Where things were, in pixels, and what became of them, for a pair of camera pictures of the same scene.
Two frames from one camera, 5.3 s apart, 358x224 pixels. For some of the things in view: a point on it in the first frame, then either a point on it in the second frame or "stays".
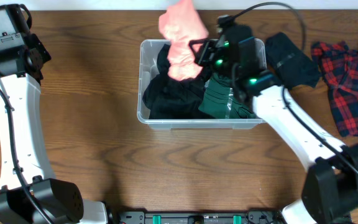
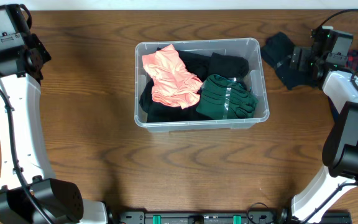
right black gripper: [206, 56] to [306, 51]
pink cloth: [183, 23] to [173, 85]
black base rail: [200, 217] stays
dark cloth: [291, 65] stays
